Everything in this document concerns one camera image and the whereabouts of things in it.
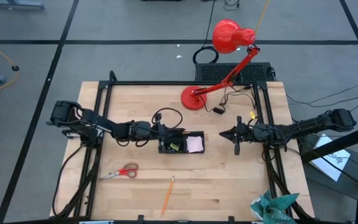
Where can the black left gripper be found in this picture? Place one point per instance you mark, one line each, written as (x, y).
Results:
(161, 132)

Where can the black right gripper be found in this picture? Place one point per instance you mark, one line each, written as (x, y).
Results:
(245, 133)

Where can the black mesh desk organizer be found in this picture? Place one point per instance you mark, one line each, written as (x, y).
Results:
(180, 152)

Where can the pale pink sticky note pad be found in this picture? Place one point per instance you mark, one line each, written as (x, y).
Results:
(195, 144)

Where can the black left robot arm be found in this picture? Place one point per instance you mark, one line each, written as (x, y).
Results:
(104, 123)

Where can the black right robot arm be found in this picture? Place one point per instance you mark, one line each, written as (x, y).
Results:
(306, 127)

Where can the black perforated metal case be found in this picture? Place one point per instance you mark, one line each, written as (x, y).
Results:
(210, 73)

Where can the teal leafed potted plant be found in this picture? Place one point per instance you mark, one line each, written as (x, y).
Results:
(272, 205)

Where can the black table clamp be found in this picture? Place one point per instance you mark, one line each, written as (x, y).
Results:
(231, 219)
(140, 218)

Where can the red desk lamp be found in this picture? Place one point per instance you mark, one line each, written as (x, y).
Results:
(228, 37)

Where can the white paper sheet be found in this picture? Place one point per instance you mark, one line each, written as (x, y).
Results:
(331, 161)

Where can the black metal stand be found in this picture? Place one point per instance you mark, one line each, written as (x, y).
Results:
(337, 144)

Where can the black floor disc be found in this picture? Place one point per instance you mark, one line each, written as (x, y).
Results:
(15, 68)

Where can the black aluminium table frame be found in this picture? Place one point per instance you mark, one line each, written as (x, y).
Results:
(166, 83)

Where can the black frame corner bracket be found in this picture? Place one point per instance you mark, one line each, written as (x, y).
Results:
(113, 77)

